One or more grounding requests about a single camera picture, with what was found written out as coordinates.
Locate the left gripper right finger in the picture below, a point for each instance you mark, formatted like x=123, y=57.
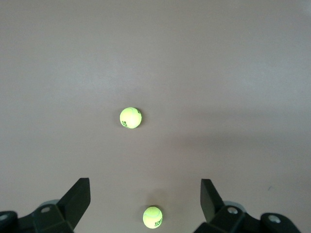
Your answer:
x=211, y=204

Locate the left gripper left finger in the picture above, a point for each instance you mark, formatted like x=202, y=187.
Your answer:
x=68, y=206

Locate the yellow-green tennis ball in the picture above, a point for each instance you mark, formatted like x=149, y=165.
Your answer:
x=152, y=217
x=130, y=117

